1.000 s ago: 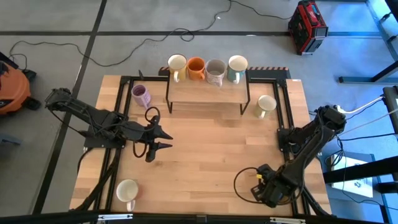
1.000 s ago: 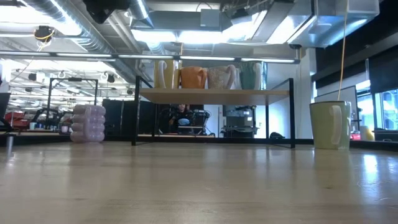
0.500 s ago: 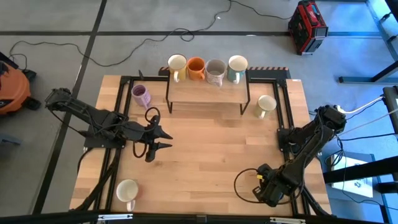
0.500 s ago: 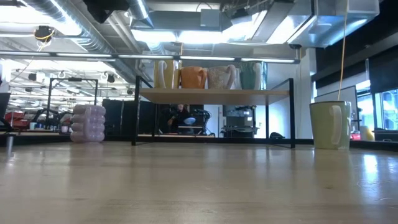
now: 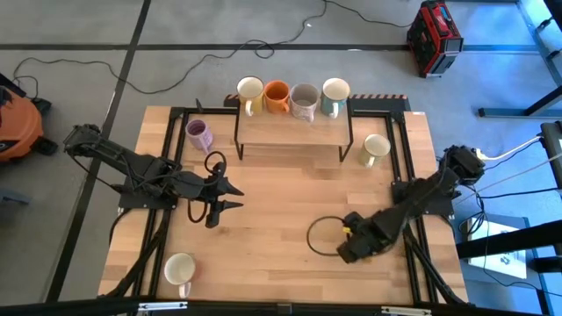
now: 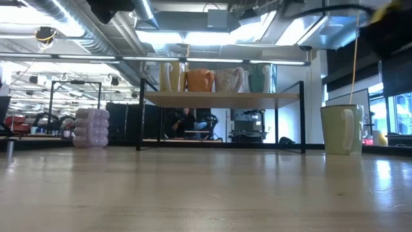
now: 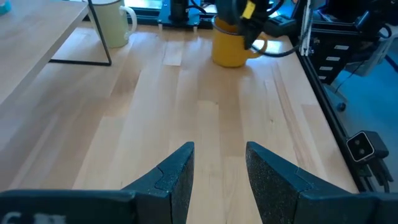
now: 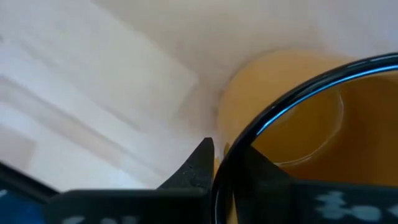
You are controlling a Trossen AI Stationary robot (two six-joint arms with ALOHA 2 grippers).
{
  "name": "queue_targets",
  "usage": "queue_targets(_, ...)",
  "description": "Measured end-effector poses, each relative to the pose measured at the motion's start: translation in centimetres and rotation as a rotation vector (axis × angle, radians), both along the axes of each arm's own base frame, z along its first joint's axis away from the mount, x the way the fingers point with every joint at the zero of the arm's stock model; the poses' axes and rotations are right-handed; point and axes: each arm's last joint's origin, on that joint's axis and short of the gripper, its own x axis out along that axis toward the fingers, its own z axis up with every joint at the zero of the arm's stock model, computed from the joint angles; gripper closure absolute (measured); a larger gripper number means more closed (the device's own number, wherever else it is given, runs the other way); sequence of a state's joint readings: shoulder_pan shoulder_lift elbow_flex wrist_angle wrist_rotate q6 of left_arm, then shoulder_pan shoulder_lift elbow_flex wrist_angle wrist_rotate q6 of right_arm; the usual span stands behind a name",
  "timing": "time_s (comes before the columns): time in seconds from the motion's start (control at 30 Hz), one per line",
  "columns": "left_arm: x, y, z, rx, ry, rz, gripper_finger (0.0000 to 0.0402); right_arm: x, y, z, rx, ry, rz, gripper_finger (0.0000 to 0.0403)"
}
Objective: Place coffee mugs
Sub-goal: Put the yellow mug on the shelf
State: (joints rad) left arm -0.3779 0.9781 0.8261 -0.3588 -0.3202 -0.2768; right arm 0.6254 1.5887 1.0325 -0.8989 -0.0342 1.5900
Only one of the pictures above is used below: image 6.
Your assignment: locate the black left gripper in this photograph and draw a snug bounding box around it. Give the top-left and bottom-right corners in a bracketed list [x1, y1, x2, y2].
[86, 0, 136, 25]

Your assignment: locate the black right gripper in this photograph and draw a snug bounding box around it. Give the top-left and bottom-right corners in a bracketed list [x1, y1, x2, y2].
[359, 0, 412, 61]

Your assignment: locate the yellow mug white handle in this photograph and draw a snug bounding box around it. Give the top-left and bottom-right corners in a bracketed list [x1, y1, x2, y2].
[160, 61, 187, 93]

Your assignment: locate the pale green mug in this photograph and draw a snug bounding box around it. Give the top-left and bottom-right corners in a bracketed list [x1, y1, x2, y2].
[320, 104, 364, 156]

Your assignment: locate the orange faceted mug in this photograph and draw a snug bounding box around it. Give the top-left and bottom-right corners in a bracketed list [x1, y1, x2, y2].
[185, 68, 216, 93]

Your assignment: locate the lilac ribbed mug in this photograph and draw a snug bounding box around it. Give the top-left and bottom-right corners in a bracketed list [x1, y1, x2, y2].
[72, 108, 110, 149]

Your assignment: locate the grey floral patterned mug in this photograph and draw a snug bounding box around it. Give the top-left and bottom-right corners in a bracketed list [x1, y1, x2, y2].
[214, 66, 245, 93]

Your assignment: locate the teal glossy mug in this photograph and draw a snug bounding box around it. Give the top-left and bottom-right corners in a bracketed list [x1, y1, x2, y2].
[247, 63, 277, 94]

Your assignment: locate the black yellow ceiling reel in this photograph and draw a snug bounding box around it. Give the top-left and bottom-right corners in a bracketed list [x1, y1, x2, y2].
[34, 26, 58, 45]

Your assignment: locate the long ceiling light strip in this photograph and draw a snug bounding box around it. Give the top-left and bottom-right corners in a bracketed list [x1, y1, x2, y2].
[0, 52, 312, 67]

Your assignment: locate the black partition cabinet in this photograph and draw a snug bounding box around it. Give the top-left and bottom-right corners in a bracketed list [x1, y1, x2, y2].
[105, 101, 162, 142]

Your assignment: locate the person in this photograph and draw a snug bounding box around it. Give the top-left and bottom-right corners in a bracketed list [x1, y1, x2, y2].
[169, 108, 209, 140]

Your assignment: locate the grey machine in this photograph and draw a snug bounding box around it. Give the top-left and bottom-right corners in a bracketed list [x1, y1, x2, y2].
[230, 108, 268, 143]

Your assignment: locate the silver ventilation duct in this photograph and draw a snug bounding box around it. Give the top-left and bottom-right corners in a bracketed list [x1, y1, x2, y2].
[19, 0, 160, 88]

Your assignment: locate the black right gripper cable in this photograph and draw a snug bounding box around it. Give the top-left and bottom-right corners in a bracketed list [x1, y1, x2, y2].
[283, 3, 376, 20]

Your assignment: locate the black metal rig frame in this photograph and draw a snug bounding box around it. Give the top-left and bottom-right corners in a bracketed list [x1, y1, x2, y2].
[50, 80, 102, 139]

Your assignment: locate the wooden shelf black frame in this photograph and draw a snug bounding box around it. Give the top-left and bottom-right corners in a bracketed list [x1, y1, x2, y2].
[135, 78, 306, 155]

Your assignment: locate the black aluminium table frame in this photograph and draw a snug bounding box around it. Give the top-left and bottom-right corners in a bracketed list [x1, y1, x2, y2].
[0, 138, 412, 157]

